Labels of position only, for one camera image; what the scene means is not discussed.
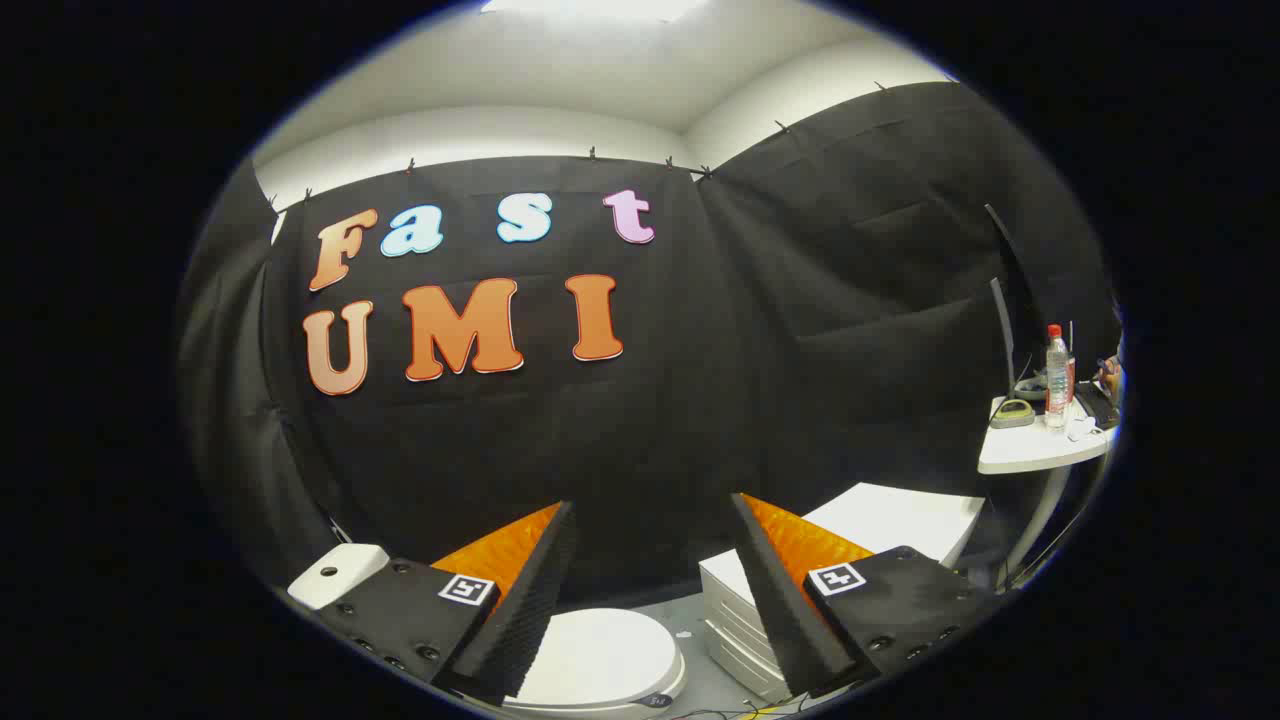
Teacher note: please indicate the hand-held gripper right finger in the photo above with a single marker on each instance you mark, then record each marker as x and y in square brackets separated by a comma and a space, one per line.
[785, 610]

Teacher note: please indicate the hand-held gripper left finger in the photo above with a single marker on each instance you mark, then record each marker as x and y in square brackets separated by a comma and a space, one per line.
[525, 610]

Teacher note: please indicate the white drawer cabinet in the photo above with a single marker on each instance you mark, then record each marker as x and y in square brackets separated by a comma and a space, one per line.
[900, 515]

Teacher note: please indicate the black backdrop cloth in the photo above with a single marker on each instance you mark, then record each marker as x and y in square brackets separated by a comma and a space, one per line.
[640, 430]

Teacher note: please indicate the white side table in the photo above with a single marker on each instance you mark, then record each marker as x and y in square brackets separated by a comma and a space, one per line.
[1030, 450]

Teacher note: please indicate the round grey green device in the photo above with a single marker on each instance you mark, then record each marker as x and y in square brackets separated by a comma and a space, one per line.
[1012, 412]

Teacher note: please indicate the clear plastic water bottle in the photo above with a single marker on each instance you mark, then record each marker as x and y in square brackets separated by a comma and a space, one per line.
[1057, 385]

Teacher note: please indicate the dark computer monitor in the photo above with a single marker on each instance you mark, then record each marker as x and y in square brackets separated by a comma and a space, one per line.
[1003, 330]

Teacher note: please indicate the black keyboard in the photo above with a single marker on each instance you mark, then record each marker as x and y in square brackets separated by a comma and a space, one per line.
[1097, 405]

